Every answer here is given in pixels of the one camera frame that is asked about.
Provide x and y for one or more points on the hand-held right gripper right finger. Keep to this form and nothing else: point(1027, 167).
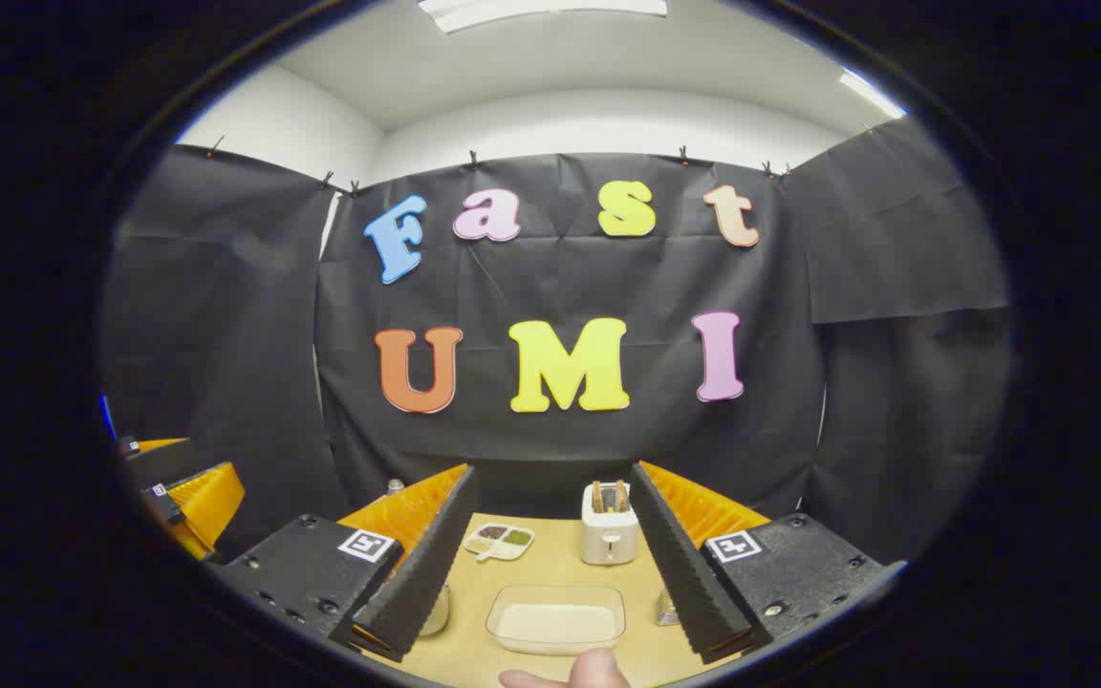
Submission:
point(680, 573)

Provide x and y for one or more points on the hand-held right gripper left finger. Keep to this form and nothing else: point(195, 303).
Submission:
point(426, 573)

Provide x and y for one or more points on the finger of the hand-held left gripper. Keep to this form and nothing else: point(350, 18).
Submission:
point(168, 465)
point(211, 502)

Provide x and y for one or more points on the dark grey rice cooker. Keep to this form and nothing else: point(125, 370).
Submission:
point(436, 612)

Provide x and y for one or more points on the clear chopstick holder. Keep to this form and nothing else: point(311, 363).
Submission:
point(667, 612)

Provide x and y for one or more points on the clear tray of rice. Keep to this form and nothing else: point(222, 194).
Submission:
point(558, 623)

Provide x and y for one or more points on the white toaster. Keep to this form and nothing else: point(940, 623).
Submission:
point(608, 535)

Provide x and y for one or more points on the white divided seasoning plate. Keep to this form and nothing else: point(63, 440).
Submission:
point(501, 540)

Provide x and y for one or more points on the clear water bottle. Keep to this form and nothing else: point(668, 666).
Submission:
point(396, 486)

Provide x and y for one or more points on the toasted bread slice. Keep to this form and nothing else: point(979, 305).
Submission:
point(597, 497)
point(621, 495)

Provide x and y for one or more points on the black backdrop cloth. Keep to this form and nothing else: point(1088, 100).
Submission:
point(560, 277)

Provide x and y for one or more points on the ceiling light panel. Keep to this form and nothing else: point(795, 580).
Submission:
point(541, 10)
point(871, 94)

